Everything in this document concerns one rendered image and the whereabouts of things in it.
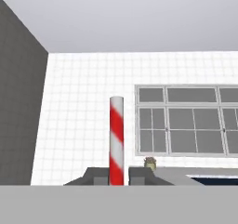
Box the small potted plant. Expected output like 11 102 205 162
143 156 157 172

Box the grey framed window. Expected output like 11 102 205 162
134 84 238 157

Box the red and white striped straw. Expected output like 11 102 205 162
109 96 126 187

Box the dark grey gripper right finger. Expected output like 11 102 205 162
127 166 175 187

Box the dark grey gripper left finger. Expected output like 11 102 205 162
63 167 111 187

